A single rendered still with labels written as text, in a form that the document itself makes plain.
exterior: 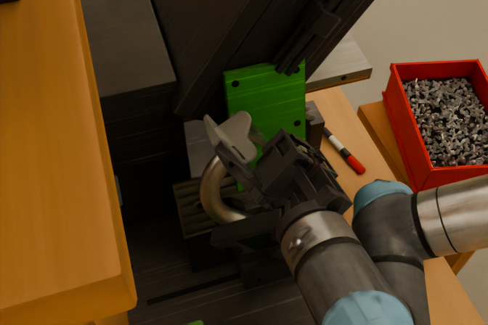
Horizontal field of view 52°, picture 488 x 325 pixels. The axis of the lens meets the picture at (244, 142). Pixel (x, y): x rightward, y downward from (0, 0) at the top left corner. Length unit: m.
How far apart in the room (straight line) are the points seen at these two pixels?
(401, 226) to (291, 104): 0.25
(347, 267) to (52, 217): 0.30
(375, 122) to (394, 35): 1.60
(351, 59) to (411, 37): 1.94
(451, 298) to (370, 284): 0.51
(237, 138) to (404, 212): 0.21
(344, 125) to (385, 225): 0.55
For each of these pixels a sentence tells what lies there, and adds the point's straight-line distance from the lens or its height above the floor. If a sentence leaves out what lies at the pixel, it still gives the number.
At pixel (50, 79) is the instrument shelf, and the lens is 0.29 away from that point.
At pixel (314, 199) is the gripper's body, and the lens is 0.53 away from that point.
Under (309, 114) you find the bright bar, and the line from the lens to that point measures 0.96.
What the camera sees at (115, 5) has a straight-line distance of 0.86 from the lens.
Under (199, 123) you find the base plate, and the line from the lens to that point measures 1.10.
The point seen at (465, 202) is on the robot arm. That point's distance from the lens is 0.57.
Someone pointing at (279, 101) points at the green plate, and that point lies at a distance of 0.71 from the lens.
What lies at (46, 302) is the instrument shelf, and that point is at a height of 1.54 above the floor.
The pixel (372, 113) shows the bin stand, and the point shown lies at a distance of 1.29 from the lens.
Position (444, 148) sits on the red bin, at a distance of 1.16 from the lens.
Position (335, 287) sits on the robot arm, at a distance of 0.46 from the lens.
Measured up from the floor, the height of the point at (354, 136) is 0.90.
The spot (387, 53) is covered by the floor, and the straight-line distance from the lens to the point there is 2.71.
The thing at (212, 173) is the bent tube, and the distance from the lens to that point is 0.71.
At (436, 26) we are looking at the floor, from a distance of 2.96.
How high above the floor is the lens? 1.73
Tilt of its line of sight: 52 degrees down
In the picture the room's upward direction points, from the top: straight up
